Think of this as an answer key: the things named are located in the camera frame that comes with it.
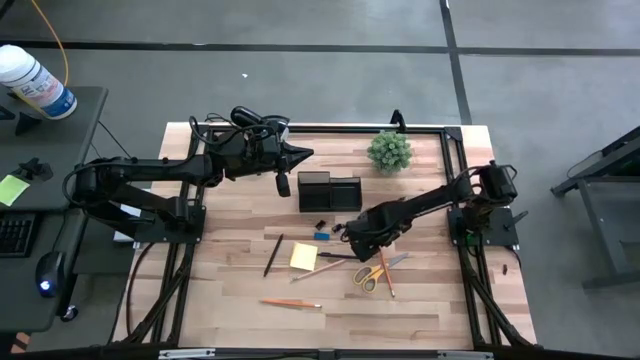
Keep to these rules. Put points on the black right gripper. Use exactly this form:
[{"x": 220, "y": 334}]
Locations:
[{"x": 372, "y": 227}]

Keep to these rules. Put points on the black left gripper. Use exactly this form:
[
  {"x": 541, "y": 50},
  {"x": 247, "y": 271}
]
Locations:
[{"x": 265, "y": 152}]

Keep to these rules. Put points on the black pen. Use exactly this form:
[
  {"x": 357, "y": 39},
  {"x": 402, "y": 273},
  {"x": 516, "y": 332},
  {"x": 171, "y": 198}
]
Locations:
[
  {"x": 273, "y": 255},
  {"x": 335, "y": 255}
]

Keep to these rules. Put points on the black binder clip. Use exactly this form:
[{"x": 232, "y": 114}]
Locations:
[
  {"x": 320, "y": 225},
  {"x": 338, "y": 228}
]

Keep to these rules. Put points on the yellow sticky note pad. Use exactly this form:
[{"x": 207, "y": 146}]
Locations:
[{"x": 304, "y": 256}]

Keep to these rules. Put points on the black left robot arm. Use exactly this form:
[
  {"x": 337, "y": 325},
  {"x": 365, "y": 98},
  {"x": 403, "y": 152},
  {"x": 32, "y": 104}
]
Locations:
[{"x": 150, "y": 167}]

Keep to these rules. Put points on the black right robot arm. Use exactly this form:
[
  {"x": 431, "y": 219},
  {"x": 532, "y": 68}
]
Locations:
[{"x": 435, "y": 197}]

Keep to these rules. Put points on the black mesh desk organizer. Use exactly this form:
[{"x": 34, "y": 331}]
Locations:
[{"x": 320, "y": 192}]

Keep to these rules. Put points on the blue eraser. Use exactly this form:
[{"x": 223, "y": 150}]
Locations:
[{"x": 321, "y": 236}]

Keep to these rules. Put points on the green artificial potted plant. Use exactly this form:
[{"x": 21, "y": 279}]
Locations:
[{"x": 390, "y": 151}]

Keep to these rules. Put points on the small dark table object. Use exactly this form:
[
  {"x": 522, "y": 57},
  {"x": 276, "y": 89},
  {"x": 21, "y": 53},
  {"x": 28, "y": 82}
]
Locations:
[{"x": 505, "y": 269}]

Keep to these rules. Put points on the dark metal cart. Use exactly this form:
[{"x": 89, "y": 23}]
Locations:
[{"x": 590, "y": 225}]

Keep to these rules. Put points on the black side desk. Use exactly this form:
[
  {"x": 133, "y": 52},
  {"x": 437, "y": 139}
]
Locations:
[{"x": 60, "y": 145}]

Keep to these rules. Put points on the black plastic holder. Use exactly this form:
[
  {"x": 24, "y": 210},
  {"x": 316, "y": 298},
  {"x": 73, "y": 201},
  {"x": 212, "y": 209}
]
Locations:
[{"x": 34, "y": 170}]

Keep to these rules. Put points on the white wipes canister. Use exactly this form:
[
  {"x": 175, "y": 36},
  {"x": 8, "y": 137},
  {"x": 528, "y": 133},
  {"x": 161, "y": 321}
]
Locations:
[{"x": 35, "y": 82}]

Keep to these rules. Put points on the black computer mouse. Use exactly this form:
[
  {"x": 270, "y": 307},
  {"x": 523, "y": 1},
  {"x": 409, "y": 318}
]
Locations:
[{"x": 50, "y": 270}]

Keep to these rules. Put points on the green sticky note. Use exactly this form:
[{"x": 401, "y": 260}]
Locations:
[{"x": 12, "y": 190}]

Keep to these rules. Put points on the black keyboard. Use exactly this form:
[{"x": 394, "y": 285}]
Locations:
[{"x": 15, "y": 235}]

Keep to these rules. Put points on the black aluminium table frame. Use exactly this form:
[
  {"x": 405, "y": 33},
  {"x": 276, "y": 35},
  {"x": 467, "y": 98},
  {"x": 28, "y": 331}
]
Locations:
[{"x": 340, "y": 129}]

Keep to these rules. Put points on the black clamp mount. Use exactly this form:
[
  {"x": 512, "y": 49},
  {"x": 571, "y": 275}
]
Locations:
[{"x": 398, "y": 120}]

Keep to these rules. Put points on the black and silver rail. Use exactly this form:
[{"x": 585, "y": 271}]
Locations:
[{"x": 187, "y": 354}]

